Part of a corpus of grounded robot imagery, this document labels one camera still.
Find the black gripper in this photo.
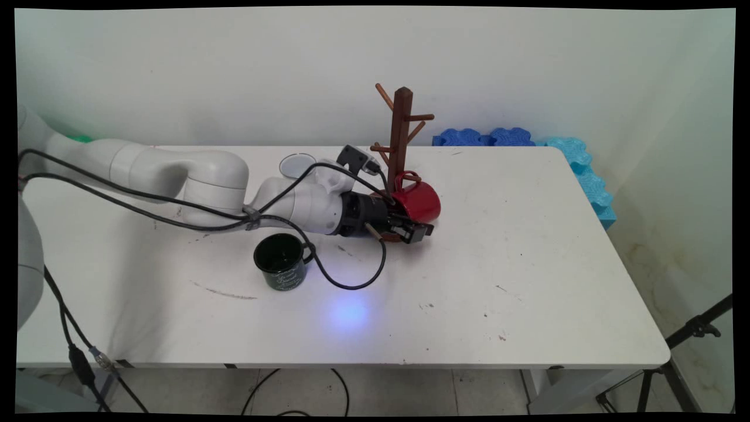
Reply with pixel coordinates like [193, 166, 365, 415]
[340, 193, 434, 245]

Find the red ceramic mug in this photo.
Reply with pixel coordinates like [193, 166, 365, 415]
[390, 171, 441, 225]

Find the brown wooden mug tree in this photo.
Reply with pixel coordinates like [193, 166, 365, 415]
[369, 83, 435, 243]

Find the dark blue foam mat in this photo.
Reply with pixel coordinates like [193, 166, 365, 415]
[488, 127, 536, 147]
[432, 128, 492, 147]

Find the clear glass mug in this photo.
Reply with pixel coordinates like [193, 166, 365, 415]
[279, 152, 320, 179]

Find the dark green enamel mug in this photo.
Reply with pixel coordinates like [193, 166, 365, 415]
[253, 233, 317, 292]

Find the light blue foam mat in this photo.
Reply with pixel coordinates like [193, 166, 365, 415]
[534, 137, 594, 175]
[576, 168, 617, 230]

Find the white table leg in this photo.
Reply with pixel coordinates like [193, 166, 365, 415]
[520, 368, 636, 414]

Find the black tripod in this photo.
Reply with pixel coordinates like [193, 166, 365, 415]
[596, 293, 734, 413]

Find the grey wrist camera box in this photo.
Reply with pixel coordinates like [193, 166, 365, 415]
[338, 144, 383, 175]

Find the black cable with metal plug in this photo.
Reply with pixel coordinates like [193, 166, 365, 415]
[18, 170, 388, 291]

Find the black camera cable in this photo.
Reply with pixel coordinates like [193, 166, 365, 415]
[18, 148, 396, 222]

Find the black floor cable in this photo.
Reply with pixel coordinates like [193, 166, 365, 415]
[240, 368, 350, 417]

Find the cable with grey plug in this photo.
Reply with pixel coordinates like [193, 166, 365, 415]
[88, 346, 150, 413]

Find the thick black power cable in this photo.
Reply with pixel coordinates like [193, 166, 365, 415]
[43, 267, 112, 412]

